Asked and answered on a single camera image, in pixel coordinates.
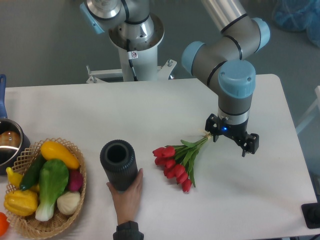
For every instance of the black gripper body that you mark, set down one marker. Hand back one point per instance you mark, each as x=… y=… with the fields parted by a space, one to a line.
x=236 y=132

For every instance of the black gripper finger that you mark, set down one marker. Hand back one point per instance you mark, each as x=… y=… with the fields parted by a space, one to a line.
x=251 y=144
x=213 y=126

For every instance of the dark grey ribbed vase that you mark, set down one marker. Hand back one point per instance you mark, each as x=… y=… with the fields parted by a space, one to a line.
x=118 y=160

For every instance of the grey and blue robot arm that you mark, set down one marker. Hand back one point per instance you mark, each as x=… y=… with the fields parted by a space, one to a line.
x=222 y=66

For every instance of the dark sleeved forearm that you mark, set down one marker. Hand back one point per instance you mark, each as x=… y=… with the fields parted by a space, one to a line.
x=128 y=231

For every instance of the bare human hand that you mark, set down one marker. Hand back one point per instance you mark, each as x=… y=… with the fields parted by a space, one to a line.
x=127 y=203

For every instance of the red tulip bouquet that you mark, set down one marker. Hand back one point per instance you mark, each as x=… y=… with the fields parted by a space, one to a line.
x=178 y=161

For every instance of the black device at table edge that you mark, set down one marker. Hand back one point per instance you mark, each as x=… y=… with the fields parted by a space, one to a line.
x=311 y=214

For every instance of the blue plastic bag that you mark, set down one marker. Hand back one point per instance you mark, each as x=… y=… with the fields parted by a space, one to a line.
x=299 y=16

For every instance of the purple red radish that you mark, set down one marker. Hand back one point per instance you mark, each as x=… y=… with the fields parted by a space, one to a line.
x=75 y=181

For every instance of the yellow squash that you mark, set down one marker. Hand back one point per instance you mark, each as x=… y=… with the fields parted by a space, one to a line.
x=52 y=150

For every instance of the white garlic bulb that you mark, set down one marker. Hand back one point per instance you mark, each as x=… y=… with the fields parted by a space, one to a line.
x=68 y=202

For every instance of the green bok choy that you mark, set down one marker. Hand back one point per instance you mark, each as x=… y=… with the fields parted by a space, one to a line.
x=53 y=179

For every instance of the woven wicker basket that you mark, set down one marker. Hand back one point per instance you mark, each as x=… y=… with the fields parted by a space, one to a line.
x=28 y=226

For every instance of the dark green cucumber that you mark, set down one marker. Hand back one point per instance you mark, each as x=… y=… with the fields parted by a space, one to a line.
x=31 y=176

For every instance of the small yellow gourd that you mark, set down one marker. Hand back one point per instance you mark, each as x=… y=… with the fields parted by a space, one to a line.
x=15 y=179

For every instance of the yellow bell pepper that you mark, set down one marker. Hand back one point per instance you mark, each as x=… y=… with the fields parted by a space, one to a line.
x=21 y=203

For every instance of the orange fruit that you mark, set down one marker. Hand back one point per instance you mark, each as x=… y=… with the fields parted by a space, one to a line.
x=4 y=224

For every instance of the white frame at right edge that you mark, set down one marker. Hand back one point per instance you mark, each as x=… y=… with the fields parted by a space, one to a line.
x=310 y=113

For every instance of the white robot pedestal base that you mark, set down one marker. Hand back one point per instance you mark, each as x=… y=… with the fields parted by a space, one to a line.
x=137 y=46

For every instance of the blue handled saucepan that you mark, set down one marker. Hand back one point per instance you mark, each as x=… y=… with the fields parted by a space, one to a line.
x=13 y=140

